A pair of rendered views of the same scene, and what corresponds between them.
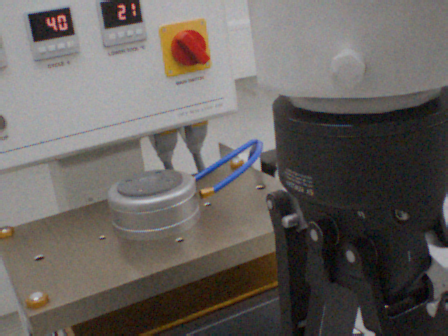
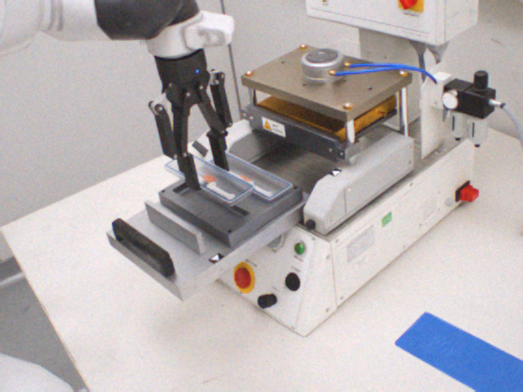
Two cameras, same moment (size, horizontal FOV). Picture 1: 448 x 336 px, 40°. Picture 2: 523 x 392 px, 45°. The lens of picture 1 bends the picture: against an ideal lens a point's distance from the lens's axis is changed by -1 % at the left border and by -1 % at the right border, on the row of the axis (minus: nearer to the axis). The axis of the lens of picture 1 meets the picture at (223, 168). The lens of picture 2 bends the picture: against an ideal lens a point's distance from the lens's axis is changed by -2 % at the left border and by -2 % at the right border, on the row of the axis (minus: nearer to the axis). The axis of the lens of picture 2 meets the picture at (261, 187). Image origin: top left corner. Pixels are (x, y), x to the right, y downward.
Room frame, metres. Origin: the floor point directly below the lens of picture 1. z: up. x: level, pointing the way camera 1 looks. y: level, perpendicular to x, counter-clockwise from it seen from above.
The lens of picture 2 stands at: (0.14, -0.96, 1.61)
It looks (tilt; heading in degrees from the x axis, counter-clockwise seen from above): 34 degrees down; 78
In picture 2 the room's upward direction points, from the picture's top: 9 degrees counter-clockwise
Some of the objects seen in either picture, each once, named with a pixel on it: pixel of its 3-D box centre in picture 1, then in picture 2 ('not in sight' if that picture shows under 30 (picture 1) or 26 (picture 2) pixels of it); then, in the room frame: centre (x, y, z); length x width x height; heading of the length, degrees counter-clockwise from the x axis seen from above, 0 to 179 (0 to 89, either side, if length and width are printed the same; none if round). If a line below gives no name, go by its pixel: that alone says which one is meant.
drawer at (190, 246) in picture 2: not in sight; (209, 214); (0.24, -0.06, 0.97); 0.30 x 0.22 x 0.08; 25
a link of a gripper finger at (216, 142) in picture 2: not in sight; (219, 152); (0.28, -0.04, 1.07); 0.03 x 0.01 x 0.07; 115
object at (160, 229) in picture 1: (168, 228); (344, 83); (0.55, 0.06, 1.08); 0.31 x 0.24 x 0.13; 115
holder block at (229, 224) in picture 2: not in sight; (229, 195); (0.28, -0.04, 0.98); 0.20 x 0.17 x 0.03; 115
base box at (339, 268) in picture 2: not in sight; (338, 199); (0.52, 0.05, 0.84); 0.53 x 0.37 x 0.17; 25
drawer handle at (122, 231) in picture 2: not in sight; (141, 245); (0.11, -0.12, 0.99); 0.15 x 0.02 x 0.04; 115
